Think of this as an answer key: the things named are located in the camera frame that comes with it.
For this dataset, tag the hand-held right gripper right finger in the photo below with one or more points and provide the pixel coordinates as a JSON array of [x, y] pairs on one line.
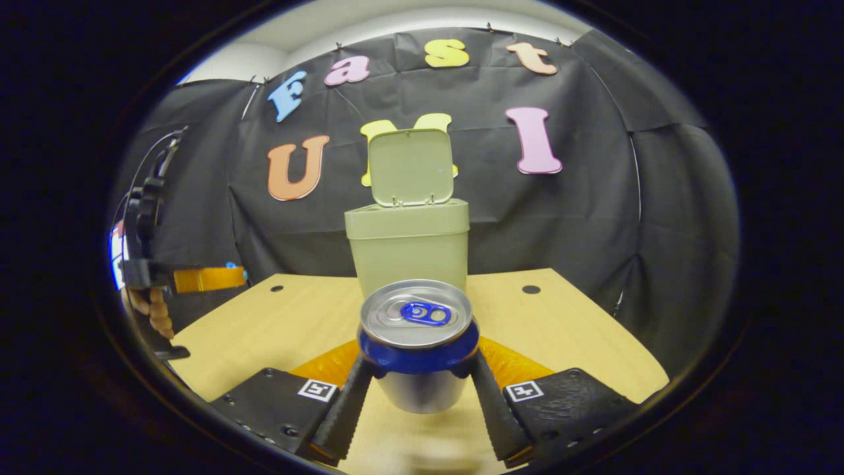
[[498, 415]]

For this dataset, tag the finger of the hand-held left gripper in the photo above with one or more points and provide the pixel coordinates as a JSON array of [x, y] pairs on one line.
[[204, 279]]

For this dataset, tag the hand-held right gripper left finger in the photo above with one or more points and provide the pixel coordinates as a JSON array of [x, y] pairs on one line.
[[346, 409]]

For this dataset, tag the blue pop can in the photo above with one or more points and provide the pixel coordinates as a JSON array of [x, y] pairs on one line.
[[419, 356]]

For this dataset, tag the green desktop garbage bin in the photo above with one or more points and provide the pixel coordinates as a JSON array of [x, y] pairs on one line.
[[409, 244]]

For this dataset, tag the wooden desktop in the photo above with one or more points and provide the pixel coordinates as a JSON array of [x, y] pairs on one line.
[[264, 330]]

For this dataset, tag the black backdrop cloth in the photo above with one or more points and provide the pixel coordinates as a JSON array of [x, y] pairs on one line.
[[560, 224]]

